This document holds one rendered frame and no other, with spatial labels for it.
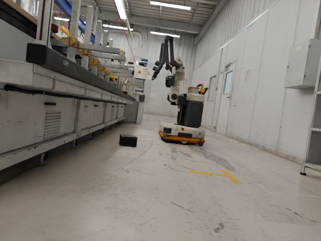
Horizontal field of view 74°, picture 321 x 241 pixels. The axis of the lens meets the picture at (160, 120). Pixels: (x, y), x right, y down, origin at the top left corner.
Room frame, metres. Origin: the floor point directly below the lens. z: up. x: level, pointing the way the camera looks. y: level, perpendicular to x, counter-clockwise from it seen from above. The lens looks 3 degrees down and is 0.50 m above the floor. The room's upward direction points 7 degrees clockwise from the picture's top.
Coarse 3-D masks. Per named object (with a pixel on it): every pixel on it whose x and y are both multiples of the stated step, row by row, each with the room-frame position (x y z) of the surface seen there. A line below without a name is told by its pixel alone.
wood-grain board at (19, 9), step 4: (4, 0) 0.94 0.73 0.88; (8, 0) 0.96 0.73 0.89; (8, 4) 0.97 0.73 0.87; (12, 4) 0.99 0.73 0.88; (16, 4) 1.02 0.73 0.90; (12, 8) 1.01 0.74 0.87; (16, 8) 1.02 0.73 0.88; (20, 8) 1.05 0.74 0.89; (20, 12) 1.05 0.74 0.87; (24, 12) 1.08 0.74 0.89; (24, 16) 1.09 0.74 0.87; (28, 16) 1.12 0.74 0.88; (32, 16) 1.15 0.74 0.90; (28, 20) 1.14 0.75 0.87; (32, 20) 1.16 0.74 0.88; (36, 20) 1.19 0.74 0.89; (36, 24) 1.20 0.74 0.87; (52, 36) 1.40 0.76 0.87; (56, 36) 1.44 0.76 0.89; (80, 56) 1.93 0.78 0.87
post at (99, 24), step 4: (96, 24) 1.72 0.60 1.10; (100, 24) 1.73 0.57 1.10; (96, 28) 1.73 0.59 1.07; (100, 28) 1.73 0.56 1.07; (96, 32) 1.73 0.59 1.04; (100, 32) 1.74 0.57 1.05; (96, 36) 1.73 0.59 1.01; (100, 36) 1.75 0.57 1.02; (96, 40) 1.73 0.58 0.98; (96, 44) 1.73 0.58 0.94; (92, 68) 1.73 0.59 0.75; (96, 68) 1.75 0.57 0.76; (96, 72) 1.76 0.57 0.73
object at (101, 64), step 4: (76, 60) 1.76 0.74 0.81; (80, 60) 1.76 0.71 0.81; (88, 60) 1.77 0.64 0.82; (88, 64) 1.78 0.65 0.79; (100, 64) 1.77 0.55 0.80; (104, 64) 1.77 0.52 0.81; (108, 64) 1.77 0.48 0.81; (112, 64) 1.78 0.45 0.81; (116, 64) 1.78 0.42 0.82; (120, 68) 1.78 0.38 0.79; (124, 68) 1.78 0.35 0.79; (128, 68) 1.81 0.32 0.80
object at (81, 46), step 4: (52, 40) 1.26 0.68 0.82; (56, 40) 1.26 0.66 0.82; (60, 40) 1.26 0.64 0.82; (52, 44) 1.28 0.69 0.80; (56, 44) 1.27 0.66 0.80; (60, 44) 1.26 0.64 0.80; (64, 44) 1.27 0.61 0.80; (80, 44) 1.27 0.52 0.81; (84, 44) 1.27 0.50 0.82; (88, 44) 1.27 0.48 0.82; (92, 44) 1.27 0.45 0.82; (80, 48) 1.29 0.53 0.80; (84, 48) 1.27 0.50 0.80; (88, 48) 1.27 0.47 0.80; (92, 48) 1.27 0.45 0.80; (96, 48) 1.28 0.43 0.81; (100, 48) 1.28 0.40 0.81; (104, 48) 1.28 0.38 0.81; (108, 48) 1.28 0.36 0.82; (112, 48) 1.28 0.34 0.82; (116, 48) 1.28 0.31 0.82; (104, 52) 1.30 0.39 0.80; (108, 52) 1.29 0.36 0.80; (112, 52) 1.28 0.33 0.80; (116, 52) 1.28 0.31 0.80
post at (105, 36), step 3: (105, 30) 1.98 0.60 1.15; (105, 33) 1.98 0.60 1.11; (105, 36) 1.98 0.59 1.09; (105, 39) 1.98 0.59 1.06; (105, 42) 1.98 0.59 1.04; (102, 45) 1.97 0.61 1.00; (105, 45) 1.98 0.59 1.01; (102, 60) 1.98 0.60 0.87; (105, 60) 2.01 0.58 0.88; (99, 72) 1.97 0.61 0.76; (102, 72) 1.98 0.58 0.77; (99, 75) 1.97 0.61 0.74; (102, 75) 1.98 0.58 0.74
